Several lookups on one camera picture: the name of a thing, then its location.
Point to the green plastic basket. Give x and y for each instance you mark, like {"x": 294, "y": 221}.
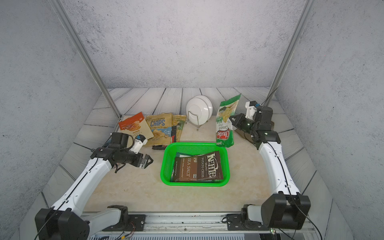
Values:
{"x": 191, "y": 149}

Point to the green Chulo cassava chips bag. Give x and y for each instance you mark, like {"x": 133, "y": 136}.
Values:
{"x": 224, "y": 126}

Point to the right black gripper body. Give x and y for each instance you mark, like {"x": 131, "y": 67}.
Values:
{"x": 244, "y": 125}

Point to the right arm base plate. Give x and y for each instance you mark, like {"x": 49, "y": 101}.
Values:
{"x": 236, "y": 222}

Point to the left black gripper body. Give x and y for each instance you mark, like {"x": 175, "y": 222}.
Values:
{"x": 135, "y": 159}

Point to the wire plate rack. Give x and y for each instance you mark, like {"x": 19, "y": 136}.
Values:
{"x": 197, "y": 120}

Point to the tan blue chips bag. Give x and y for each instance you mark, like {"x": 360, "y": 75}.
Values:
{"x": 161, "y": 127}

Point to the tan green chips bag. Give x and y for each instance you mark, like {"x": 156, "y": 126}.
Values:
{"x": 178, "y": 122}

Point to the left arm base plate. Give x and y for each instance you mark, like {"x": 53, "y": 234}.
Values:
{"x": 131, "y": 222}

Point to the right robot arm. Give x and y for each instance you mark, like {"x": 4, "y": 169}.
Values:
{"x": 286, "y": 208}

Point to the aluminium front rail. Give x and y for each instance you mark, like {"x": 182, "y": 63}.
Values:
{"x": 205, "y": 222}

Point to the white plate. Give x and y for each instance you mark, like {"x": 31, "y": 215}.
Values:
{"x": 200, "y": 104}

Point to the red beige chips bag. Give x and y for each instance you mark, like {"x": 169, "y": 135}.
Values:
{"x": 136, "y": 125}

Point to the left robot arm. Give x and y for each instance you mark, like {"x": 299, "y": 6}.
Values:
{"x": 63, "y": 220}

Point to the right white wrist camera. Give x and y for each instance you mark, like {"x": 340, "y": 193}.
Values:
{"x": 251, "y": 108}

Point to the aluminium frame post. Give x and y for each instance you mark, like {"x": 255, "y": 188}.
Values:
{"x": 290, "y": 50}
{"x": 69, "y": 28}

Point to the brown Kettle chips bag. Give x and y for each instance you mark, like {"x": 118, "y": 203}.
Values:
{"x": 199, "y": 168}

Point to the right aluminium frame post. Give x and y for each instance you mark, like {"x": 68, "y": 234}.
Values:
{"x": 290, "y": 50}

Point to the left aluminium frame post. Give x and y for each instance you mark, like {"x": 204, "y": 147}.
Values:
{"x": 69, "y": 28}

